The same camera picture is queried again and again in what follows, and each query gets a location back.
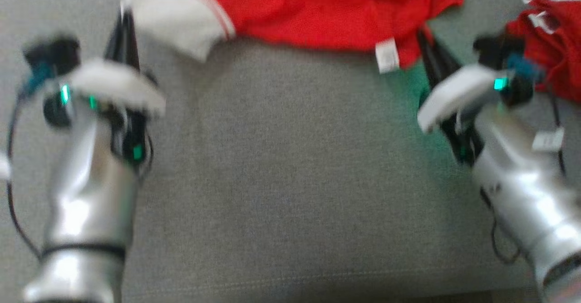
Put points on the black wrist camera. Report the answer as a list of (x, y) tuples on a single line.
[(494, 46), (54, 53)]

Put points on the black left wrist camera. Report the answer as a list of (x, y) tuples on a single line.
[(54, 53)]

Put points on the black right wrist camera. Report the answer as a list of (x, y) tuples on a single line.
[(494, 46)]

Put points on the red shorts with white stripe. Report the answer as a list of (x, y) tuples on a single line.
[(553, 53)]

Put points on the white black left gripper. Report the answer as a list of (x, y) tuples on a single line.
[(118, 85)]

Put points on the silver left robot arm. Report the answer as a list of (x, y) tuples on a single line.
[(86, 194)]

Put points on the red jersey with white sleeves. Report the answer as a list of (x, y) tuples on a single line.
[(308, 7)]

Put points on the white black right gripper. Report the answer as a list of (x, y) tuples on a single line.
[(458, 89)]

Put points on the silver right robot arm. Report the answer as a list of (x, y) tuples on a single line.
[(522, 194)]

